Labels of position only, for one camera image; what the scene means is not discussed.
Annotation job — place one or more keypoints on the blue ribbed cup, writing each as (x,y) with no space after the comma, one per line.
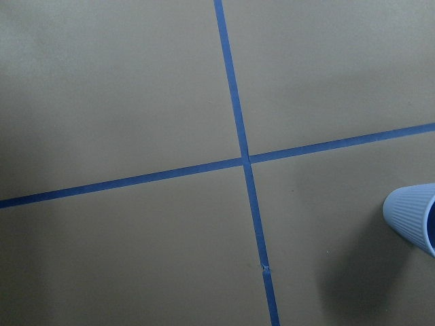
(410,212)

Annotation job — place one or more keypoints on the crossing blue tape strip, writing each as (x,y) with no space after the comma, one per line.
(219,165)

